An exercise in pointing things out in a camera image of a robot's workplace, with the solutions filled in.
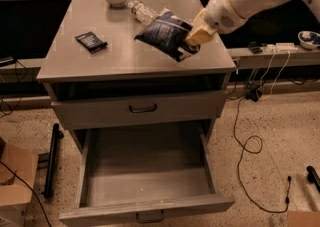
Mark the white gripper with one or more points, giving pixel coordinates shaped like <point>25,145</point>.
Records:
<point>222,15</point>

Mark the blue chip bag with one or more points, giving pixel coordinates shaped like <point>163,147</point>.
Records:
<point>167,33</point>

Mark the closed upper drawer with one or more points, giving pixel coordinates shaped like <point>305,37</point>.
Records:
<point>139,110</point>

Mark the grey drawer cabinet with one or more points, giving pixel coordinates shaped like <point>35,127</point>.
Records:
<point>126,67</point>

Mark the open lower drawer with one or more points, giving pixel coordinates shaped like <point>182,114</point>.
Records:
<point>145,174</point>

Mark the black device on ledge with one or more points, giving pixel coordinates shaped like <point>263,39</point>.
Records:
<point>254,47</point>

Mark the clear plastic water bottle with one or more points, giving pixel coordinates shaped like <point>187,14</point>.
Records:
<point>143,13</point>

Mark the black power adapter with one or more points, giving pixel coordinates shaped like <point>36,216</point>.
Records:
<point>254,95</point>

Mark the white power strip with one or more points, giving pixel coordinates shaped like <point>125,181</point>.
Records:
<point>282,47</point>

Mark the blue white bowl on ledge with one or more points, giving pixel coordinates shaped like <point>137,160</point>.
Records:
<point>309,39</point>

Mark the small black snack packet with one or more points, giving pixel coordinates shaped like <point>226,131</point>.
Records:
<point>91,42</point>

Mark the black bar on floor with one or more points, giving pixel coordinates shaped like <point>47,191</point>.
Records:
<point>57,135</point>

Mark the black object right floor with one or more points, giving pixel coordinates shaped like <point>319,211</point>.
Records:
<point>313,177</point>

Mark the cardboard box bottom right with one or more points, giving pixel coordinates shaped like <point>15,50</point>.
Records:
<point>303,219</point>

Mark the cardboard box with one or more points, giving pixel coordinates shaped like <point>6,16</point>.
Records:
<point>17,175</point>
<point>303,219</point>

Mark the cardboard box left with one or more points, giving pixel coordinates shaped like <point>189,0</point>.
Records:
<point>17,175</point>

